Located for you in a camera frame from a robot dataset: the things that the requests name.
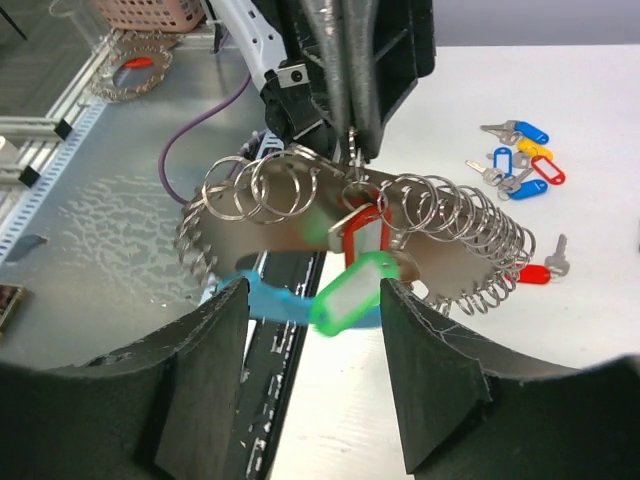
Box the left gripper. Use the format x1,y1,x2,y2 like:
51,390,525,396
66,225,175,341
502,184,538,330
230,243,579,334
262,0,435,159

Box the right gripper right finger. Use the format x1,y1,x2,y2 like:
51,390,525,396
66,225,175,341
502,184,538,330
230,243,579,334
379,277,591,475

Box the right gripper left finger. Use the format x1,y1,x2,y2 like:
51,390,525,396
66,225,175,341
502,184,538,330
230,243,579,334
64,277,251,479

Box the large keyring holder blue handle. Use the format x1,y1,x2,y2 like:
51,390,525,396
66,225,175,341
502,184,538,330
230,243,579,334
174,145,536,336

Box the green tag key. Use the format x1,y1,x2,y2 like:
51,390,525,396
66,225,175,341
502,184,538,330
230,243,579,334
309,251,400,337

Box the red tag key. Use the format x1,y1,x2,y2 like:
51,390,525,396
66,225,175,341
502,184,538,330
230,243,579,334
328,203,391,267
516,234,571,285

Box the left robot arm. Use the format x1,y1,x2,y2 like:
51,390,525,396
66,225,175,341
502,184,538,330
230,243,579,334
211,0,436,160

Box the pink plastic basket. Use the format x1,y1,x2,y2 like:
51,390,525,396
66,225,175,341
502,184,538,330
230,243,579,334
92,0,205,34

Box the coloured tag key bunch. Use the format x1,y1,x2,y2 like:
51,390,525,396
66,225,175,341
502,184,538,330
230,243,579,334
466,120,567,201

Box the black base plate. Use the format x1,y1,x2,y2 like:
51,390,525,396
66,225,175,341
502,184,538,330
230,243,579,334
223,253,325,479

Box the grey cable duct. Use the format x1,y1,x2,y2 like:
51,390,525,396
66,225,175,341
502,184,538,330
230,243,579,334
1,102,106,262

